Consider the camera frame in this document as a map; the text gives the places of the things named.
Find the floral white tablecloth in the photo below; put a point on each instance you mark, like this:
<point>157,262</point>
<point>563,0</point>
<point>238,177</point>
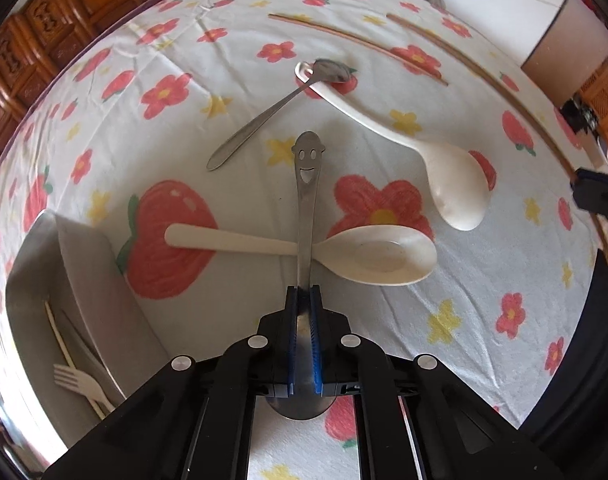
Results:
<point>183,85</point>

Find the plain metal spoon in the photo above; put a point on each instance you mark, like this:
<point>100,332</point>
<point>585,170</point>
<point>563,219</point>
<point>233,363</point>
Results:
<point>254,127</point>

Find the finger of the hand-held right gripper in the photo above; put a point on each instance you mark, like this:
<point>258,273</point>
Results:
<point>601,197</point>

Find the wooden cabinet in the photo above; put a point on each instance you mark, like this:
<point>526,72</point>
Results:
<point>606,95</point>

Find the rectangular metal container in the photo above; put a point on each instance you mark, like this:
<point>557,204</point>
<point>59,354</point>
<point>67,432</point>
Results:
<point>98,280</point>

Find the smiley face metal spoon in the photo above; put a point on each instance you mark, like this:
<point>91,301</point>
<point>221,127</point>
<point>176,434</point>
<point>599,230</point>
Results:
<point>306,200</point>

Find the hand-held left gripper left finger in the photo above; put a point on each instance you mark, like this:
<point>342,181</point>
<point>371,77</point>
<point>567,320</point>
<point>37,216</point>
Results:
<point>292,340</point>

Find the white plastic chopstick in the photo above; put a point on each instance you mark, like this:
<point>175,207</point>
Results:
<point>58,332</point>

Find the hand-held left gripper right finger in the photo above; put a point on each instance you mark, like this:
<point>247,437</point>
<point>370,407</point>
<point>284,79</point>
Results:
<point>315,340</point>

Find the carved wooden sofa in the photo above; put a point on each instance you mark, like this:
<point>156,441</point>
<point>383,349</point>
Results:
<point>33,35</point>

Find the white plastic spoon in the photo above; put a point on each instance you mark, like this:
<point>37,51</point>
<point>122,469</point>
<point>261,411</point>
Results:
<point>449,180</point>
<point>379,255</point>

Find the white plastic fork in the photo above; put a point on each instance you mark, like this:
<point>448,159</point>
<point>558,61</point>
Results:
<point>76,380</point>

